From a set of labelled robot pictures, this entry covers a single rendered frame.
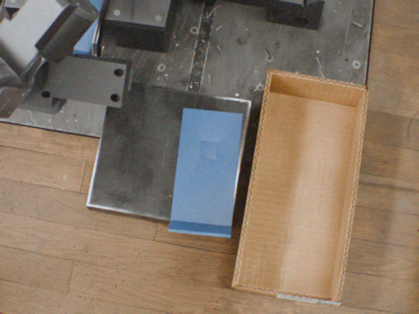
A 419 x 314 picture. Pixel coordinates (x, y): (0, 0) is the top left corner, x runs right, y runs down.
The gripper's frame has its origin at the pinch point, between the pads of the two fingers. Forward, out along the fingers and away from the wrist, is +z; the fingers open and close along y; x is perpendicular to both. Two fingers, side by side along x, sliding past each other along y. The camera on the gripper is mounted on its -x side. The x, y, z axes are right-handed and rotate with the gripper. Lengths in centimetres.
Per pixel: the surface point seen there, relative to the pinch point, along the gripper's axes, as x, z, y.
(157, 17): -10.4, 5.1, 4.9
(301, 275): -31.8, -0.8, -21.3
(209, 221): -20.3, -0.3, -16.6
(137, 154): -10.5, 3.4, -11.2
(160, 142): -12.9, 4.3, -9.6
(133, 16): -7.6, 5.0, 4.6
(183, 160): -16.1, 3.0, -11.0
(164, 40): -11.3, 8.3, 1.9
